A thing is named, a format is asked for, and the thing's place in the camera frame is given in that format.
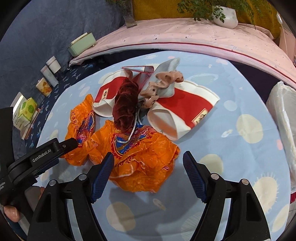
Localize mint green tissue box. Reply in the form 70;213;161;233
68;32;96;57

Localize blue grey fabric backdrop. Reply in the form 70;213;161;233
1;1;124;108

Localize mustard yellow fabric backdrop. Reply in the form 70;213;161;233
132;0;280;38

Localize grey blue cloth pouch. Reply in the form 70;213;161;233
138;58;184;100

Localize orange patterned cup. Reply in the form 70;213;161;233
36;77;52;97

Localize navy floral cloth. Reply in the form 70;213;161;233
24;62;98;151

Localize pink water dispenser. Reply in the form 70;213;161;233
279;27;295;62

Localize dark red velvet scrunchie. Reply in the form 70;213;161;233
112;78;139;132

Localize pink dotted bed cover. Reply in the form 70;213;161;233
69;18;295;87

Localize large red white paper pouch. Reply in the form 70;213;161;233
147;80;220;141

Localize glass vase red flowers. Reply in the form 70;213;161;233
107;0;137;28

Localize white bag lined trash bin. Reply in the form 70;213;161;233
266;81;295;193

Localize light blue planet tablecloth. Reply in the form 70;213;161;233
34;51;290;240

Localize small red white paper pouch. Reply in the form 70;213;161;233
93;70;133;118

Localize person's left hand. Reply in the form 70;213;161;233
2;187;46;224

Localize potted green plant white pot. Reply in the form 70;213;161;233
177;0;271;25

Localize green yellow tissue pack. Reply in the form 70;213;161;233
17;97;37;126

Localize tall white bottle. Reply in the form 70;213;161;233
40;65;58;87

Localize orange foil wrapper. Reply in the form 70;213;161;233
63;94;180;193

